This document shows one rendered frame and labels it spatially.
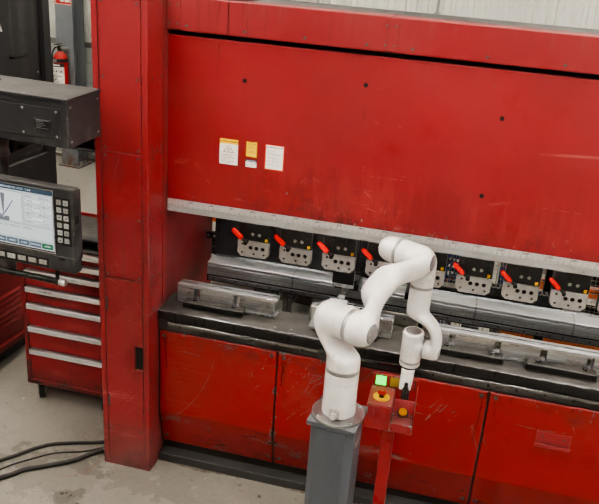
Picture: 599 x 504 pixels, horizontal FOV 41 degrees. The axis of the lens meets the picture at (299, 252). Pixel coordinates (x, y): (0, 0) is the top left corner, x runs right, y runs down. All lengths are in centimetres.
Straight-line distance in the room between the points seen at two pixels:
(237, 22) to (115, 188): 89
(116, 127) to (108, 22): 43
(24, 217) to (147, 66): 79
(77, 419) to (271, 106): 215
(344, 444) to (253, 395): 109
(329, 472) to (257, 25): 179
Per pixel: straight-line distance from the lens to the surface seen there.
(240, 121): 351
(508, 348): 369
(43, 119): 323
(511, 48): 326
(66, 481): 423
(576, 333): 395
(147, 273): 367
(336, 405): 283
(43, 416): 471
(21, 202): 337
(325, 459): 295
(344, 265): 358
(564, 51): 327
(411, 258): 286
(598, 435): 377
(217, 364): 387
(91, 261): 420
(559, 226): 345
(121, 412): 410
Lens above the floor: 262
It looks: 23 degrees down
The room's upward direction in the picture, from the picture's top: 4 degrees clockwise
